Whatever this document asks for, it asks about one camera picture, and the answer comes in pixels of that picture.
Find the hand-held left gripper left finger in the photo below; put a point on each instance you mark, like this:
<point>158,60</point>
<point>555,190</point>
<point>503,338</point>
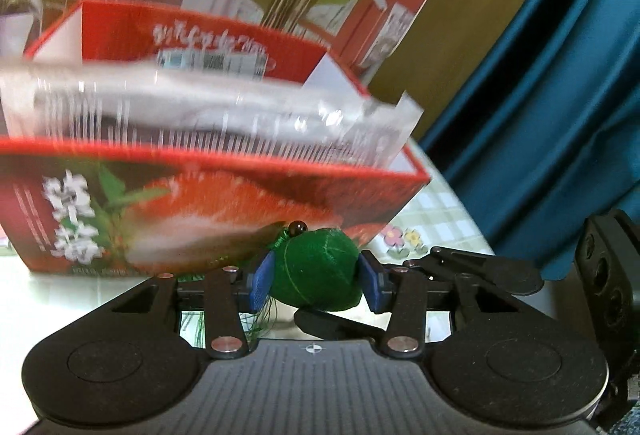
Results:
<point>261,282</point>

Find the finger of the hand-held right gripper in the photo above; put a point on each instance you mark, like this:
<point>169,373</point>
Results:
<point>500,275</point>

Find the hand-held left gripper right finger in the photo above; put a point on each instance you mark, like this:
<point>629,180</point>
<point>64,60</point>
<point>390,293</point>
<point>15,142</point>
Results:
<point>371,282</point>

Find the black eye mask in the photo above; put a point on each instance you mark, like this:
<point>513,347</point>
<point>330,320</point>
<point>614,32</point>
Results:
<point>340,325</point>

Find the green tasselled sachet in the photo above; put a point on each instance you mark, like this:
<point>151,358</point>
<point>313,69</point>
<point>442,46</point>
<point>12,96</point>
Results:
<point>320,265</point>

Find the red strawberry print box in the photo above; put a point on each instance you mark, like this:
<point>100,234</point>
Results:
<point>225,200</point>

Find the white printed plastic packet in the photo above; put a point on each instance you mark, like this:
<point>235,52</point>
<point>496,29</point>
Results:
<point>200,110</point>

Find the checked rabbit print tablecloth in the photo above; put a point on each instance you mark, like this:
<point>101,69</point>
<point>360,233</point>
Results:
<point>440,210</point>

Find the teal curtain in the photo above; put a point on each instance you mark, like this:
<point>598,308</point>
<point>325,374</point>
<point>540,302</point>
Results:
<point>550,90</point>

